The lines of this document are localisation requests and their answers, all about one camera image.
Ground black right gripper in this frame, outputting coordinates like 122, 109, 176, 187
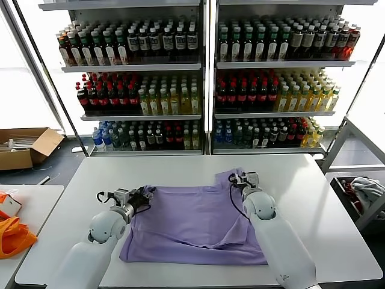
229, 171, 248, 190

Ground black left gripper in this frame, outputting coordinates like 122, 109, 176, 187
128, 185, 156, 214

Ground purple t-shirt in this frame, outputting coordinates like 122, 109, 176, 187
119, 170, 269, 266

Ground green drink bottle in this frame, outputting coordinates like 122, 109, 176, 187
111, 128, 122, 151
233, 126, 244, 149
243, 126, 253, 149

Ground small cola bottle red label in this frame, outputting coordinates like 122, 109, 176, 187
174, 126, 185, 151
296, 123, 306, 148
287, 123, 297, 149
165, 126, 176, 151

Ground cola bottle red cap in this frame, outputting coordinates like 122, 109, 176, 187
108, 84, 120, 113
87, 85, 99, 113
247, 80, 259, 111
268, 79, 279, 111
216, 80, 228, 111
76, 85, 88, 113
237, 80, 248, 111
257, 80, 269, 111
226, 80, 238, 111
118, 84, 130, 113
128, 84, 140, 113
97, 84, 109, 113

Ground yellow juice bottle green label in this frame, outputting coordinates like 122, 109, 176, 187
309, 84, 322, 112
170, 87, 180, 115
276, 85, 290, 113
149, 89, 160, 116
159, 88, 170, 115
319, 85, 332, 111
329, 85, 342, 111
288, 85, 301, 113
139, 89, 150, 116
190, 86, 201, 114
298, 85, 311, 112
180, 87, 191, 114

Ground dark storage bin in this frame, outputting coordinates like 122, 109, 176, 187
330, 176, 385, 223

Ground red cloth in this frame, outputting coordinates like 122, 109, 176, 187
342, 179, 362, 211

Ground grey shelf unit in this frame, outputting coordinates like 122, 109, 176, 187
210, 0, 358, 156
37, 0, 209, 157

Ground dark bottle green white label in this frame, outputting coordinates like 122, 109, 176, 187
230, 26, 242, 63
242, 26, 255, 63
267, 26, 280, 62
91, 30, 105, 66
115, 28, 129, 65
103, 29, 117, 66
255, 26, 268, 62
279, 25, 292, 61
79, 30, 93, 66
218, 26, 230, 63
67, 31, 81, 66

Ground grey white cloth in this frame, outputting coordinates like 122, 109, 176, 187
350, 176, 385, 211

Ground open cardboard box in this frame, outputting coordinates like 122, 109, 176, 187
0, 127, 65, 171

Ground small white orange box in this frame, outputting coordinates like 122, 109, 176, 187
0, 192, 23, 217

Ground white packing strips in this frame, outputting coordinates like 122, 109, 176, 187
0, 135, 42, 151

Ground orange fabric bag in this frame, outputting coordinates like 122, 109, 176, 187
0, 216, 38, 260

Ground grey metal cart leg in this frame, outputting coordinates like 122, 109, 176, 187
356, 192, 385, 234

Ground dark bottle grey square label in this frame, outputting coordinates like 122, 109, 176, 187
303, 24, 316, 60
138, 27, 150, 58
162, 26, 174, 57
186, 25, 199, 57
174, 26, 186, 57
326, 24, 339, 60
149, 26, 161, 58
336, 25, 351, 60
291, 24, 304, 60
127, 27, 140, 58
315, 24, 328, 60

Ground red drink bottle grey label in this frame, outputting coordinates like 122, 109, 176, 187
347, 26, 362, 60

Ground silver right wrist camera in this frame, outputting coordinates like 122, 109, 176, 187
244, 171, 260, 190

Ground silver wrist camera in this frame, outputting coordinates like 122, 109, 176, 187
112, 188, 131, 208
244, 171, 260, 190

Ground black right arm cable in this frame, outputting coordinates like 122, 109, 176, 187
227, 179, 250, 222

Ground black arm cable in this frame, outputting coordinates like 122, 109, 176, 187
96, 191, 114, 205
227, 179, 250, 222

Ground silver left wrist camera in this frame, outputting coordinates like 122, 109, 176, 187
112, 188, 131, 208

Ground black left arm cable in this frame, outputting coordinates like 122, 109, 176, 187
96, 191, 114, 205

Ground grey metal frame table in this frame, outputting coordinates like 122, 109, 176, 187
320, 115, 385, 171

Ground dark slanted metal post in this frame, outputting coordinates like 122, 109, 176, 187
345, 39, 385, 118
11, 0, 91, 157

